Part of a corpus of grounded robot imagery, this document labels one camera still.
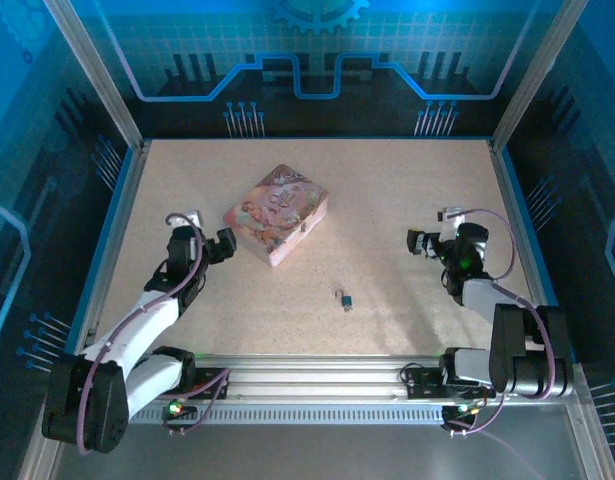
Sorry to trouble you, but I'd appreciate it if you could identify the aluminium front rail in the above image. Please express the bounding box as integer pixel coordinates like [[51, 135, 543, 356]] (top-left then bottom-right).
[[45, 353, 591, 426]]

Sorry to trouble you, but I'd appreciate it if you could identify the grey metal shelf panel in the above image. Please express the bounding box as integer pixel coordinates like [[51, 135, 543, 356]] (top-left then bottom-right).
[[49, 423, 591, 480]]

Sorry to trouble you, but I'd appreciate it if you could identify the aluminium frame post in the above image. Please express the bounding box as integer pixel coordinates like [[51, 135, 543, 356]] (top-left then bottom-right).
[[490, 0, 586, 152], [42, 0, 147, 152]]

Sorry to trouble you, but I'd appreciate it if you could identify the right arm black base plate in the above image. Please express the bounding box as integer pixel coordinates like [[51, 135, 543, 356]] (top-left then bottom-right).
[[400, 362, 497, 401]]

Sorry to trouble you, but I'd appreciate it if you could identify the aluminium side rail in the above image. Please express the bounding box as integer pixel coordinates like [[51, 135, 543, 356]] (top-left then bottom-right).
[[488, 140, 563, 362], [74, 140, 151, 362]]

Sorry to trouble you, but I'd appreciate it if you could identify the small connector board with LED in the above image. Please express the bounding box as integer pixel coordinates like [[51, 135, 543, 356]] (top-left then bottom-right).
[[442, 399, 488, 424], [164, 397, 198, 421]]

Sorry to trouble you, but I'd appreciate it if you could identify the slotted grey cable duct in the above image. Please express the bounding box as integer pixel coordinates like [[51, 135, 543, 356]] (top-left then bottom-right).
[[129, 407, 446, 422]]

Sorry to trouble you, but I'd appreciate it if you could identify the pink illustrated tin box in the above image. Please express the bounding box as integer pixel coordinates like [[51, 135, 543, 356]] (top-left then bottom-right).
[[222, 164, 330, 268]]

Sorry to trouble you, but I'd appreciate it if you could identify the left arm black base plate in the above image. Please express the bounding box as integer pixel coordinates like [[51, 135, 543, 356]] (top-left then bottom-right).
[[186, 367, 232, 401]]

